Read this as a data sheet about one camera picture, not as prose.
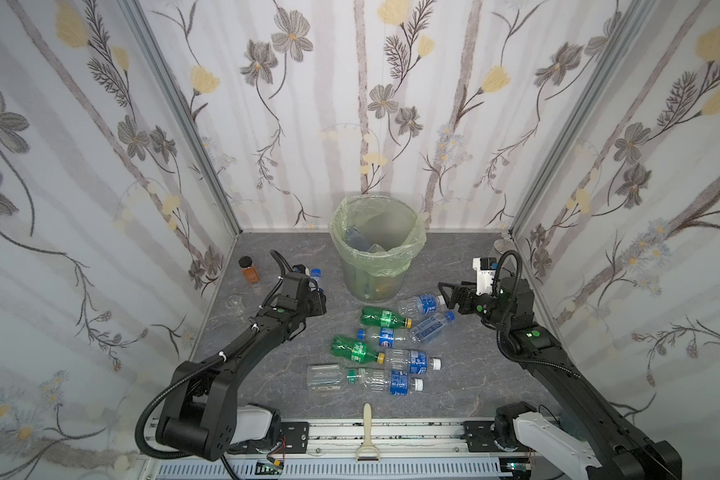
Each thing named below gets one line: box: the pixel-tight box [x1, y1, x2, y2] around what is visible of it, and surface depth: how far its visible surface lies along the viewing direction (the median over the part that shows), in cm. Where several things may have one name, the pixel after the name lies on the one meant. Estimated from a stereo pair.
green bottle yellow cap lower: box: [330, 336, 386, 365], surface depth 88 cm
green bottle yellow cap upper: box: [360, 307, 413, 329], surface depth 92 cm
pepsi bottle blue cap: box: [357, 328, 411, 349], surface depth 90 cm
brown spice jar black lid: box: [238, 256, 261, 284], surface depth 100 cm
